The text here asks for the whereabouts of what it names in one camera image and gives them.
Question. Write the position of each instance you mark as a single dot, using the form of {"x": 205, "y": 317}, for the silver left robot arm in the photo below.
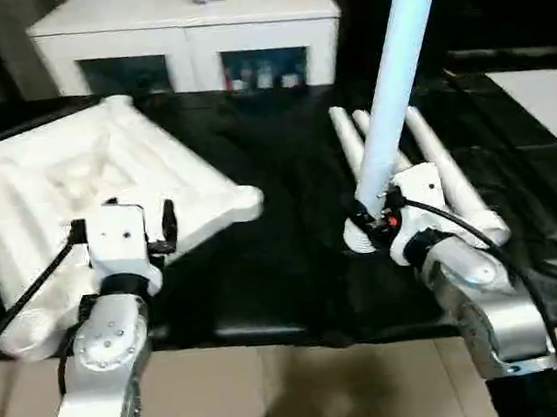
{"x": 102, "y": 380}

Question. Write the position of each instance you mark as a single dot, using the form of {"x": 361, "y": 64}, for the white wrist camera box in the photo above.
{"x": 423, "y": 197}
{"x": 121, "y": 241}

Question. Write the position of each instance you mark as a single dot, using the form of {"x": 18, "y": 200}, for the white cabinet with glass doors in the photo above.
{"x": 137, "y": 28}

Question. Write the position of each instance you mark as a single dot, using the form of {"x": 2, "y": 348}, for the white plastic table leg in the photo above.
{"x": 451, "y": 174}
{"x": 348, "y": 145}
{"x": 394, "y": 74}
{"x": 361, "y": 124}

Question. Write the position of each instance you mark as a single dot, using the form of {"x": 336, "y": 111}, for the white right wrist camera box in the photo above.
{"x": 423, "y": 197}

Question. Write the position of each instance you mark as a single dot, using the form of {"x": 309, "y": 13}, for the white side table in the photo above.
{"x": 549, "y": 107}

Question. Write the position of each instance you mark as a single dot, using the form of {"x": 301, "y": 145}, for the white plastic table top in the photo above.
{"x": 64, "y": 183}

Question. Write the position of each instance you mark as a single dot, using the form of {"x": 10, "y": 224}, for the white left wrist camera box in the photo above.
{"x": 121, "y": 241}

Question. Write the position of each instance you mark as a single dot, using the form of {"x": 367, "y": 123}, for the black work mat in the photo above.
{"x": 280, "y": 218}

